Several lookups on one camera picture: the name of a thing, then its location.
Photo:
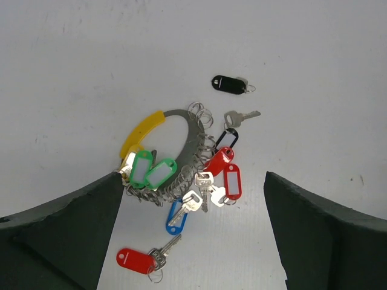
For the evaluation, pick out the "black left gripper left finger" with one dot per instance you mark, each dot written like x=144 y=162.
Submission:
x=61 y=244

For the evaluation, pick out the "green key tag left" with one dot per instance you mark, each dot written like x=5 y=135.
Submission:
x=140 y=167

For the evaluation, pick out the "red key tag white label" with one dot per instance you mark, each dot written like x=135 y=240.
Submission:
x=232 y=182

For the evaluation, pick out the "silver key pair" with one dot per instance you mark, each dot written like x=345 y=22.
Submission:
x=192 y=201

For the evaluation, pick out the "green key tag right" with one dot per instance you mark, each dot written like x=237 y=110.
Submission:
x=160 y=173

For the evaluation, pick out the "black key tag with key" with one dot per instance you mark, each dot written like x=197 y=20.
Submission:
x=231 y=85

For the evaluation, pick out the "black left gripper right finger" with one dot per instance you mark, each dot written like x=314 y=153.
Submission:
x=322 y=244

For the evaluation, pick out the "green key tag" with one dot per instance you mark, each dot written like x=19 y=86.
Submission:
x=140 y=167
x=160 y=173

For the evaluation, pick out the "red key tag with key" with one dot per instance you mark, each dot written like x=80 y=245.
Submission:
x=150 y=264

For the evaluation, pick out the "large grey keyring yellow handle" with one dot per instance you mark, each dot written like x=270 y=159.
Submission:
x=197 y=151

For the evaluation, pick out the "red solid key tag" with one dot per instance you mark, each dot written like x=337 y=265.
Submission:
x=219 y=161

